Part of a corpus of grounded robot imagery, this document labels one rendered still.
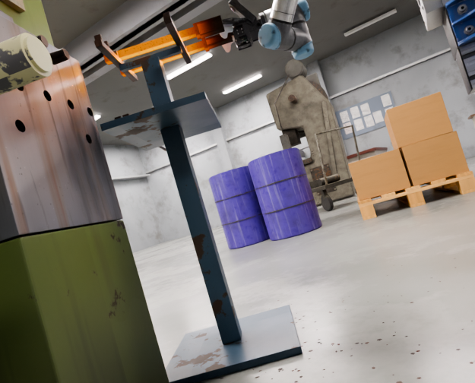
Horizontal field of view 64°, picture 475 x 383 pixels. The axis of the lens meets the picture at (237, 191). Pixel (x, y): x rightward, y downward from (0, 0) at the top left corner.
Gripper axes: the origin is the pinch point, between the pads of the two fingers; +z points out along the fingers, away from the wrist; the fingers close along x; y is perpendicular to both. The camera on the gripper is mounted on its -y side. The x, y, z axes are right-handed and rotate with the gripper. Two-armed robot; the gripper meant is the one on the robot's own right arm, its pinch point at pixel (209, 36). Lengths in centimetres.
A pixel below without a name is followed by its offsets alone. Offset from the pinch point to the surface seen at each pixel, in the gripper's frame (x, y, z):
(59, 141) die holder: -53, 37, 36
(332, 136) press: 599, -20, -151
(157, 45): -13.2, 3.7, 16.3
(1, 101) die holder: -67, 31, 37
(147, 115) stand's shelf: -32.0, 30.5, 21.4
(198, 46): -1.4, 3.2, 4.5
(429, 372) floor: -55, 103, -24
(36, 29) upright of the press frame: -15, -14, 53
